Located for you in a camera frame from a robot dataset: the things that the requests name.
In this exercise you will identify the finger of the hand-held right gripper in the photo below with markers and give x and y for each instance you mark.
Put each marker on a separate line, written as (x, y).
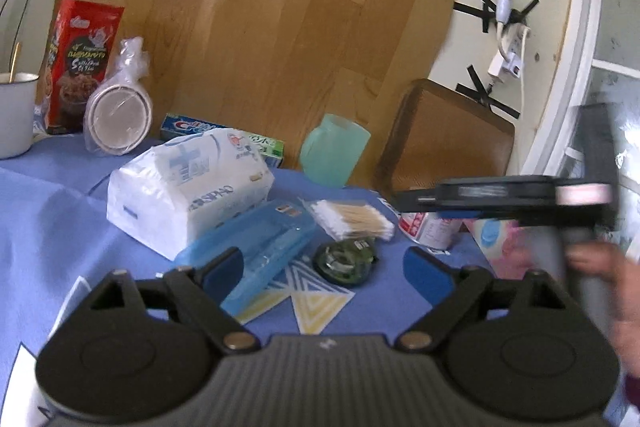
(415, 201)

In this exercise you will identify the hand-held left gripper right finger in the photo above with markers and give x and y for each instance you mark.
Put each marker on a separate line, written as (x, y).
(425, 272)

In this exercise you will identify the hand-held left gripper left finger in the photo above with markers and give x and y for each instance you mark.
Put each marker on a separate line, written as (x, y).
(225, 272)

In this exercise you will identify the pink cardboard box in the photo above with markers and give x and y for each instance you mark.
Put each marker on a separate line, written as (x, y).
(495, 237)

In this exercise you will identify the white soft tissue pack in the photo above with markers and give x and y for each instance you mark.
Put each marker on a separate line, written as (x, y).
(190, 192)

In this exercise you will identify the person's right hand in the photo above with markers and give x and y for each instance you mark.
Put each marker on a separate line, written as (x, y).
(625, 297)

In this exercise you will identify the red print paper cup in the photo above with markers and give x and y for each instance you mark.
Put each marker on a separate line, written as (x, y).
(430, 229)

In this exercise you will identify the blue clear plastic case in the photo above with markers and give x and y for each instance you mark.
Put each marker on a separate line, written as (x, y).
(270, 237)

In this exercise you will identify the cotton swab pack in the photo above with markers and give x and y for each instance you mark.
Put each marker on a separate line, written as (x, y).
(350, 219)

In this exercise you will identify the dark brown wooden board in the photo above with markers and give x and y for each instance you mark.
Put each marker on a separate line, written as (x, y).
(450, 142)

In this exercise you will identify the dark green round case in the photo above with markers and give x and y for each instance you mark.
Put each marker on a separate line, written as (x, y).
(345, 262)

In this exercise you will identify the mint green plastic cup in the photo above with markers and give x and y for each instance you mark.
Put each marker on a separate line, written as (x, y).
(332, 152)

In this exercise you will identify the white plug adapter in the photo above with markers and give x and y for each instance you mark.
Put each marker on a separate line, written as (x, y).
(496, 67)

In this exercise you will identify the green toothpaste box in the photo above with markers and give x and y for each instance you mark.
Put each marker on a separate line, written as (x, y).
(267, 147)

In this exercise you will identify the white power strip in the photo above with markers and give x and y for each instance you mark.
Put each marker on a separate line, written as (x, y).
(517, 52)

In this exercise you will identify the blue toothpaste box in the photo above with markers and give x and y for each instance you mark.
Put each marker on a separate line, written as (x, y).
(185, 125)

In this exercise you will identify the blue patterned tablecloth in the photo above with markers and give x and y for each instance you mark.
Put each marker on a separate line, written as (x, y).
(50, 232)

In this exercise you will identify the plastic-wrapped paper bowls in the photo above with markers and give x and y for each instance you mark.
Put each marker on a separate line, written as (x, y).
(117, 117)

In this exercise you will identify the light wooden board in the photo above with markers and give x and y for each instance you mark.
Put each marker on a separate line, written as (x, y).
(250, 32)

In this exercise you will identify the red cereal box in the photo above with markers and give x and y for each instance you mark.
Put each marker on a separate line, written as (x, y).
(80, 57)

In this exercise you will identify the white enamel mug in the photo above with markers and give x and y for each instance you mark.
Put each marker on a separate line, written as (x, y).
(15, 117)

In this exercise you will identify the thin golden stick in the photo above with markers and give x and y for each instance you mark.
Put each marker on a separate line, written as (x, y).
(16, 59)

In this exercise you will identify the white window frame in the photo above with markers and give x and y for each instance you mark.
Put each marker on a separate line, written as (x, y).
(580, 7)

